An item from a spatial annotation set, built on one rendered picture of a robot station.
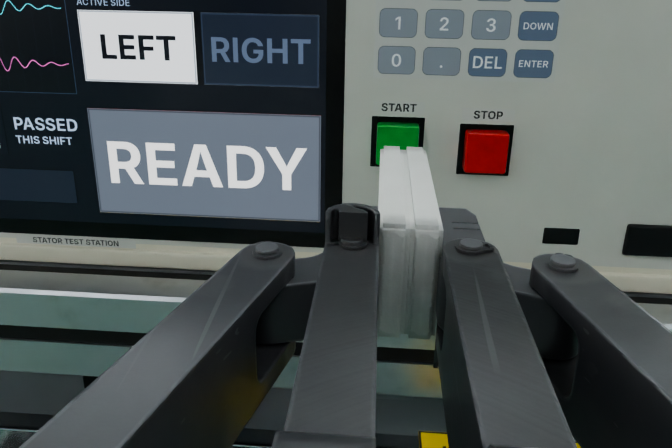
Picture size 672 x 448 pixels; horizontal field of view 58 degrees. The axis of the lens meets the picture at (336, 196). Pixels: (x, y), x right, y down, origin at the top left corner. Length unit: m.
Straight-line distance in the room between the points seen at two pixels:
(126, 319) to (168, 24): 0.13
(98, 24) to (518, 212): 0.20
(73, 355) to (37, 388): 0.24
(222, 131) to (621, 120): 0.17
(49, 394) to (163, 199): 0.29
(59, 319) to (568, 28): 0.25
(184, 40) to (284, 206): 0.08
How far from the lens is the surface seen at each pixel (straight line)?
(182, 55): 0.27
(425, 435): 0.28
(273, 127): 0.27
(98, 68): 0.29
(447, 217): 0.17
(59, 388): 0.55
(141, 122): 0.29
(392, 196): 0.16
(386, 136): 0.26
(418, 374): 0.28
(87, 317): 0.30
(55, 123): 0.30
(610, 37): 0.28
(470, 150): 0.26
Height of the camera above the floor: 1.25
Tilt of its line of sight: 20 degrees down
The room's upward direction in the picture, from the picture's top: 1 degrees clockwise
